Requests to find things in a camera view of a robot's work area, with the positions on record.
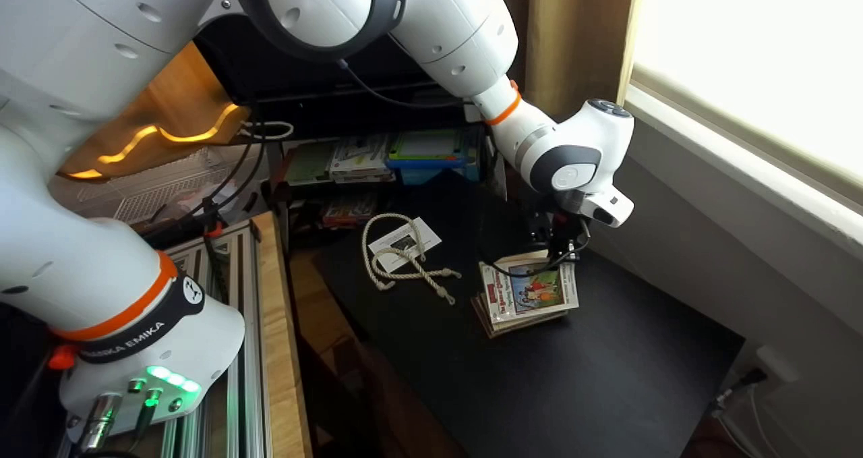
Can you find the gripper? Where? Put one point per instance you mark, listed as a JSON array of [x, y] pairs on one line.
[[561, 227]]

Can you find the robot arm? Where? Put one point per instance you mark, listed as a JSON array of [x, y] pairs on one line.
[[81, 255]]

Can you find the colourful picture cover book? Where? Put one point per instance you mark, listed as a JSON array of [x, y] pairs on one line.
[[532, 293]]

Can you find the brown book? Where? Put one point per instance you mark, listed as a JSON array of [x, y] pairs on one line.
[[495, 328]]

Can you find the white card with photo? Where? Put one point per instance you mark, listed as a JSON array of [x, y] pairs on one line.
[[423, 237]]

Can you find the blue drawing board toy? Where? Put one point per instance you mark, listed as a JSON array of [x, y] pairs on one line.
[[431, 149]]

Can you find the beige curtain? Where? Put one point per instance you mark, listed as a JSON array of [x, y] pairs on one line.
[[573, 40]]

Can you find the red game box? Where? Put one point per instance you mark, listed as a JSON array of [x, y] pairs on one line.
[[347, 212]]

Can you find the white game box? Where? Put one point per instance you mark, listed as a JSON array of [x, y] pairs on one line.
[[357, 156]]

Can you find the window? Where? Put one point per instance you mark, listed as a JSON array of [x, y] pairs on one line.
[[755, 60]]

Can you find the green game box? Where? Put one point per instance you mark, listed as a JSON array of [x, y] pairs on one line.
[[309, 164]]

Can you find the lit wooden wave board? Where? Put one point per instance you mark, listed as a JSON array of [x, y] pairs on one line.
[[168, 114]]

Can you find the white wall socket with plugs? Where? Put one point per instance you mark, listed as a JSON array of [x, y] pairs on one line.
[[768, 370]]

